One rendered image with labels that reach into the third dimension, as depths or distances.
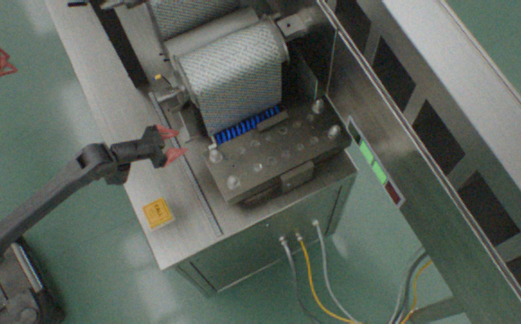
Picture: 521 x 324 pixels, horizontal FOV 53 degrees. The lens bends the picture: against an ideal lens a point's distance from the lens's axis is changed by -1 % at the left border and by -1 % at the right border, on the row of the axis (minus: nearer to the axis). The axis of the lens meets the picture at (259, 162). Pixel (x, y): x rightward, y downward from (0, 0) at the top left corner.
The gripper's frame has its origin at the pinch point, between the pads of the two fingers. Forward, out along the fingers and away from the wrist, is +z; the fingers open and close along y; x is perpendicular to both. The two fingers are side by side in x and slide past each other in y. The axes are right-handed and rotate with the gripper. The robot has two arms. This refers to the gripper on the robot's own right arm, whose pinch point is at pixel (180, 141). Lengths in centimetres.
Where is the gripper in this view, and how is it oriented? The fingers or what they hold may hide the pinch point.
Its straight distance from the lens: 148.0
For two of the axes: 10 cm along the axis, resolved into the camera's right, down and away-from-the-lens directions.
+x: 4.2, -5.4, -7.3
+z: 7.9, -1.9, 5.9
